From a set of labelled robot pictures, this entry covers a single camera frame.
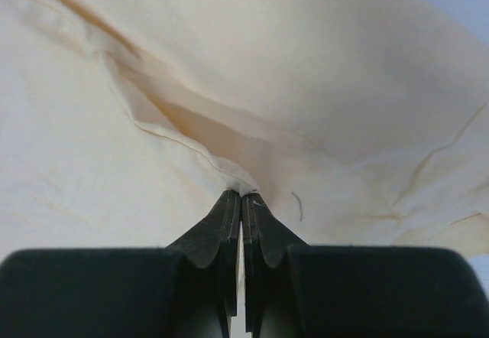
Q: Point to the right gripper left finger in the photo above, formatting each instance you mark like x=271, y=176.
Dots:
x=207, y=287

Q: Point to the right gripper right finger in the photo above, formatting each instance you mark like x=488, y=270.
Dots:
x=270, y=303

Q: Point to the cream yellow t shirt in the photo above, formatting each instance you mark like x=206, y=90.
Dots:
x=360, y=122

